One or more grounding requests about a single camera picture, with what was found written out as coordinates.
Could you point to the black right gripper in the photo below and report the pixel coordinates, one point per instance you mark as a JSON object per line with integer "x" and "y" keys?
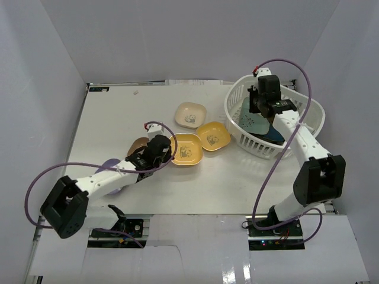
{"x": 253, "y": 92}

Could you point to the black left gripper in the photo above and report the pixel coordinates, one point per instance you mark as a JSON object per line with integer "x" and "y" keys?
{"x": 161, "y": 160}

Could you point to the teal rectangular divided plate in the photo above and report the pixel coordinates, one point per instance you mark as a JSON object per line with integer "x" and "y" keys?
{"x": 250, "y": 122}

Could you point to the yellow square dish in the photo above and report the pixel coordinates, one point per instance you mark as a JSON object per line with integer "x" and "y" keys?
{"x": 189, "y": 150}
{"x": 213, "y": 136}

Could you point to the dark blue leaf plate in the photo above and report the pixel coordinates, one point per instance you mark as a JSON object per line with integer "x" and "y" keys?
{"x": 273, "y": 136}

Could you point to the cream square panda dish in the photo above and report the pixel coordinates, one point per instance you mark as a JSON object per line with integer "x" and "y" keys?
{"x": 190, "y": 115}

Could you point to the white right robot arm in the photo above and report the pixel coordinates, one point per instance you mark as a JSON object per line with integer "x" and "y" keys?
{"x": 321, "y": 174}

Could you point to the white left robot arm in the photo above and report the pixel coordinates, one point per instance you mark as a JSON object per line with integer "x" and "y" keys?
{"x": 69, "y": 206}

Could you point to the white plastic dish bin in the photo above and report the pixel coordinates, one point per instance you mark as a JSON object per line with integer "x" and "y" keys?
{"x": 314, "y": 119}

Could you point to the brown square panda dish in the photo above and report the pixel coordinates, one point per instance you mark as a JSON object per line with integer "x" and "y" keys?
{"x": 138, "y": 143}

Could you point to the purple square panda dish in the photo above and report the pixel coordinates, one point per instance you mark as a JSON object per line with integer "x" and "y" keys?
{"x": 110, "y": 163}

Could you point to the papers at table back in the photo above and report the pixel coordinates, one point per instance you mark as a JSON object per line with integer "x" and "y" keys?
{"x": 197, "y": 82}

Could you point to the black label sticker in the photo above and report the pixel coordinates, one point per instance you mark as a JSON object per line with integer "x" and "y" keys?
{"x": 98, "y": 89}

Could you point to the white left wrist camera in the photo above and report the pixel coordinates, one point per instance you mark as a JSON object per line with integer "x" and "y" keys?
{"x": 153, "y": 129}

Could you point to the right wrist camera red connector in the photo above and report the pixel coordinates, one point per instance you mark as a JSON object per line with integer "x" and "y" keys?
{"x": 261, "y": 71}

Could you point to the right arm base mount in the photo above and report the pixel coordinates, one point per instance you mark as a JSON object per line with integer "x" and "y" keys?
{"x": 288, "y": 237}

